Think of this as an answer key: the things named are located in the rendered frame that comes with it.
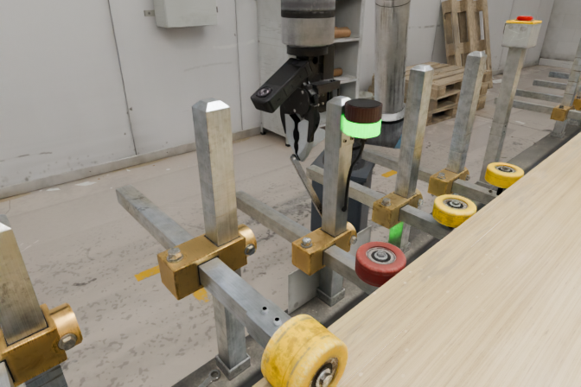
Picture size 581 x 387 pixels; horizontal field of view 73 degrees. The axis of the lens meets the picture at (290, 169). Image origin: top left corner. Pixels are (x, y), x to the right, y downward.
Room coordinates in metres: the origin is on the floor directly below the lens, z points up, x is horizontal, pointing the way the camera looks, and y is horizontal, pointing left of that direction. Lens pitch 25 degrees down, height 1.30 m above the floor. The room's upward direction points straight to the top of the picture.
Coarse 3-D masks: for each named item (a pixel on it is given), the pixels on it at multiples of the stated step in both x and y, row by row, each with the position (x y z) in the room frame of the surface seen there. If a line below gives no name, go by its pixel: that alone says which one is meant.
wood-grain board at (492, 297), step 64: (512, 192) 0.75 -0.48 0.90; (576, 192) 0.75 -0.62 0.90; (448, 256) 0.52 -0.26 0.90; (512, 256) 0.52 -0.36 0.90; (576, 256) 0.52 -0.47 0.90; (384, 320) 0.38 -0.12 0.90; (448, 320) 0.38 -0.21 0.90; (512, 320) 0.38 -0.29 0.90; (576, 320) 0.38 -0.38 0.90; (256, 384) 0.29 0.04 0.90; (384, 384) 0.29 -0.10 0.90; (448, 384) 0.29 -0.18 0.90; (512, 384) 0.29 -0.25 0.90; (576, 384) 0.29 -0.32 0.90
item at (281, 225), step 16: (240, 192) 0.82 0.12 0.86; (240, 208) 0.79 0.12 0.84; (256, 208) 0.74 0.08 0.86; (272, 208) 0.74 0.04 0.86; (272, 224) 0.70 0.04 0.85; (288, 224) 0.68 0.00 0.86; (288, 240) 0.66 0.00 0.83; (336, 256) 0.58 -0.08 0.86; (352, 256) 0.58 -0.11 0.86; (336, 272) 0.56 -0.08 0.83; (352, 272) 0.54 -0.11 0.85; (368, 288) 0.51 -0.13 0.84
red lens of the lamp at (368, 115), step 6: (348, 108) 0.59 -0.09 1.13; (354, 108) 0.59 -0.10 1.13; (360, 108) 0.58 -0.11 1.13; (366, 108) 0.58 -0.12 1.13; (372, 108) 0.58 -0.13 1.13; (378, 108) 0.59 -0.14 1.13; (348, 114) 0.59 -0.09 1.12; (354, 114) 0.59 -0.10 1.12; (360, 114) 0.58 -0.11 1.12; (366, 114) 0.58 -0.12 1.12; (372, 114) 0.58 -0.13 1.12; (378, 114) 0.59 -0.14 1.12; (354, 120) 0.59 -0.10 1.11; (360, 120) 0.58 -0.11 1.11; (366, 120) 0.58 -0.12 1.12; (372, 120) 0.58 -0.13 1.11; (378, 120) 0.59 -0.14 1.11
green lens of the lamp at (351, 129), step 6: (348, 126) 0.59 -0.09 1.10; (354, 126) 0.58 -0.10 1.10; (360, 126) 0.58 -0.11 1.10; (366, 126) 0.58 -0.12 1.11; (372, 126) 0.58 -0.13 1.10; (378, 126) 0.59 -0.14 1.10; (348, 132) 0.59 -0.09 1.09; (354, 132) 0.58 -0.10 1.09; (360, 132) 0.58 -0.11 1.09; (366, 132) 0.58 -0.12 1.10; (372, 132) 0.58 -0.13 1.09; (378, 132) 0.59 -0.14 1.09
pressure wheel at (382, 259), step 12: (360, 252) 0.52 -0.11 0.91; (372, 252) 0.53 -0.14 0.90; (384, 252) 0.52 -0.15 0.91; (396, 252) 0.52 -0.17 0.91; (360, 264) 0.50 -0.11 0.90; (372, 264) 0.49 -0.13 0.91; (384, 264) 0.49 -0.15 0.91; (396, 264) 0.49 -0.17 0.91; (360, 276) 0.50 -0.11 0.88; (372, 276) 0.48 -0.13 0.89; (384, 276) 0.48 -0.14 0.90
